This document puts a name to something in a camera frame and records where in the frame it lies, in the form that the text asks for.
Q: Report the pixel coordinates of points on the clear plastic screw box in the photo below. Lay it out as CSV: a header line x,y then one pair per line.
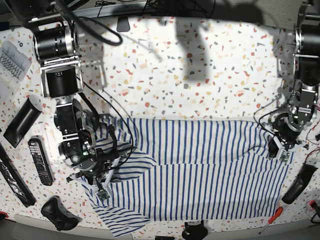
x,y
14,66

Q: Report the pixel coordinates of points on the black game controller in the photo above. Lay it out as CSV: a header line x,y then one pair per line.
x,y
53,213

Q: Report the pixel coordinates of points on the long black bar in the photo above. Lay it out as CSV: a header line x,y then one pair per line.
x,y
14,180

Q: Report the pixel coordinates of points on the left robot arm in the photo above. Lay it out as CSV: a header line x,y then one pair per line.
x,y
300,109

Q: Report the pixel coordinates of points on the black cylindrical tube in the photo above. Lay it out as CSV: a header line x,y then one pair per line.
x,y
23,120

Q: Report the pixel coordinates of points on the blue white striped t-shirt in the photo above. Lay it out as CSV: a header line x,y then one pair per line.
x,y
187,170

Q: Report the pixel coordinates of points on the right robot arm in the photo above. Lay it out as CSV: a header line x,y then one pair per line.
x,y
56,47

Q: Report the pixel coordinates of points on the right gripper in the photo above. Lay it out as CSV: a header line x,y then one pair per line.
x,y
96,171

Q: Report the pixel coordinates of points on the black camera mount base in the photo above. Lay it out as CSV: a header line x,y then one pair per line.
x,y
194,231

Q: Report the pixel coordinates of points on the red handled screwdriver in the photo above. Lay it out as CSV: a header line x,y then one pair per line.
x,y
277,214

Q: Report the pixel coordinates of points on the black TV remote control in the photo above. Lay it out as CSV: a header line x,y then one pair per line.
x,y
41,162

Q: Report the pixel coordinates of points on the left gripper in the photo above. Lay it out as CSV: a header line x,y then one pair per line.
x,y
284,143

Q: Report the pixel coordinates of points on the black handheld grip device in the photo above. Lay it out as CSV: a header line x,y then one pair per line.
x,y
302,180

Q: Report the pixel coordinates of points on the grey table clamp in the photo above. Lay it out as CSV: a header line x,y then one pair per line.
x,y
123,24

